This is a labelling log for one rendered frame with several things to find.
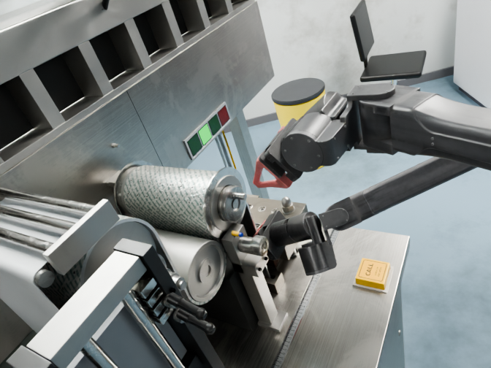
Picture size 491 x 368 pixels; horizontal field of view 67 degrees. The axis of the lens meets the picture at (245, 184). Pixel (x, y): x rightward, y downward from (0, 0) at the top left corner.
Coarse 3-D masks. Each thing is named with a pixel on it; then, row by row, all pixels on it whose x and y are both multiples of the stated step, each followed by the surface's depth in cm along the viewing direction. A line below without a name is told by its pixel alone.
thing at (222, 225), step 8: (128, 176) 85; (224, 176) 74; (232, 176) 76; (216, 184) 72; (224, 184) 74; (232, 184) 76; (240, 184) 79; (216, 192) 72; (216, 200) 72; (216, 208) 72; (216, 216) 73; (216, 224) 73; (224, 224) 75
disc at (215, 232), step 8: (224, 168) 74; (232, 168) 76; (216, 176) 72; (240, 176) 79; (208, 184) 71; (208, 192) 70; (208, 200) 70; (208, 208) 71; (208, 216) 71; (208, 224) 71; (216, 232) 74; (224, 232) 76
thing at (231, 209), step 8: (224, 192) 73; (232, 192) 74; (240, 192) 76; (224, 200) 72; (232, 200) 75; (240, 200) 76; (224, 208) 72; (232, 208) 75; (240, 208) 77; (224, 216) 73; (232, 216) 74; (240, 216) 77
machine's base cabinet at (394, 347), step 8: (400, 288) 115; (400, 296) 117; (400, 304) 118; (400, 312) 120; (392, 320) 106; (400, 320) 120; (392, 328) 107; (400, 328) 121; (392, 336) 108; (400, 336) 123; (392, 344) 110; (400, 344) 125; (384, 352) 99; (392, 352) 111; (400, 352) 126; (384, 360) 100; (392, 360) 112; (400, 360) 128
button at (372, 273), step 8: (360, 264) 95; (368, 264) 94; (376, 264) 94; (384, 264) 93; (360, 272) 93; (368, 272) 92; (376, 272) 92; (384, 272) 91; (360, 280) 92; (368, 280) 91; (376, 280) 90; (384, 280) 89; (384, 288) 90
